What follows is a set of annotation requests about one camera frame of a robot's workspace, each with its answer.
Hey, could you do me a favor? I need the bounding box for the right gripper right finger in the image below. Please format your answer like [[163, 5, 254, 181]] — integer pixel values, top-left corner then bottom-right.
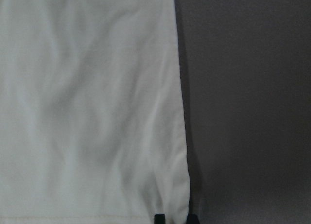
[[186, 213, 200, 224]]

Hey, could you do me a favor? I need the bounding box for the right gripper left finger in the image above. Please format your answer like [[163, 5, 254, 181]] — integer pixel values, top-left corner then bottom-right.
[[154, 214, 166, 224]]

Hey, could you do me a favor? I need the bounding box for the beige long-sleeve printed shirt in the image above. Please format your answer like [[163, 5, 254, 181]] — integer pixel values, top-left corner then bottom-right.
[[0, 0, 190, 224]]

